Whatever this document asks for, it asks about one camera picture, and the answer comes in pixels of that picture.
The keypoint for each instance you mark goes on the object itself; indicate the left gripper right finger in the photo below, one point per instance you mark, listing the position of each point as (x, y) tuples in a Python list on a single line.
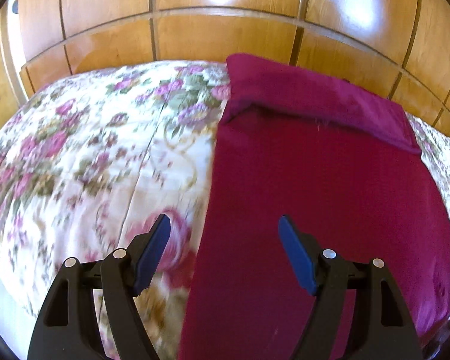
[(324, 275)]

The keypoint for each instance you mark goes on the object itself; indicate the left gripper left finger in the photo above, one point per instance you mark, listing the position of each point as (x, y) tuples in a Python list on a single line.
[(124, 274)]

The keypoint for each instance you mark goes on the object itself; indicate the magenta red garment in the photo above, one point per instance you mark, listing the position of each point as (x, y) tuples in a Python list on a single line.
[(345, 166)]

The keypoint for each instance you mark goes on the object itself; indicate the floral bedspread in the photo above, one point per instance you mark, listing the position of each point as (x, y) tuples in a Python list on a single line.
[(92, 160)]

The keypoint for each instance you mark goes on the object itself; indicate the wooden wardrobe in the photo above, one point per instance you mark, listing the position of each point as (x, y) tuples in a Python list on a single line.
[(398, 49)]

